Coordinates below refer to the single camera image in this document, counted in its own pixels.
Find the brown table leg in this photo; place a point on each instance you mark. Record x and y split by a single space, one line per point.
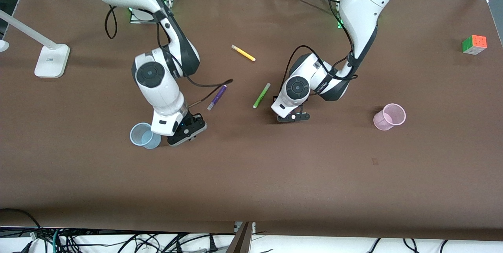
240 239

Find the green marker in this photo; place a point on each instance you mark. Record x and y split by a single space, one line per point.
261 95

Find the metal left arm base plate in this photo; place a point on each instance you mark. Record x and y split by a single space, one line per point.
339 21

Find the colourful puzzle cube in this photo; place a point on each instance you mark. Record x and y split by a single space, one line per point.
474 44

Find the white desk lamp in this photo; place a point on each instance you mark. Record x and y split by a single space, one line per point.
51 60

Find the brown table cover sheet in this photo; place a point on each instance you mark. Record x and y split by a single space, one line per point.
251 178

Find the yellow marker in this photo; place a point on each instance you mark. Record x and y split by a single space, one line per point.
243 53

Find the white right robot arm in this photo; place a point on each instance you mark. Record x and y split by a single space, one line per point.
157 84

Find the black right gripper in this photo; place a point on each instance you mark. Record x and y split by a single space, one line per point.
192 120

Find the purple marker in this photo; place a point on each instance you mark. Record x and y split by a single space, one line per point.
217 96

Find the translucent blue cup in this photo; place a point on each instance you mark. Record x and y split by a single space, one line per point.
140 136

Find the translucent pink cup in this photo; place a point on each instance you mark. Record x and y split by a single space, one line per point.
389 116

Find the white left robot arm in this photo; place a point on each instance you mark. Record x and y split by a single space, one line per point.
361 5

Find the small white round object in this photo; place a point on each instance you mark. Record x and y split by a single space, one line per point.
3 46

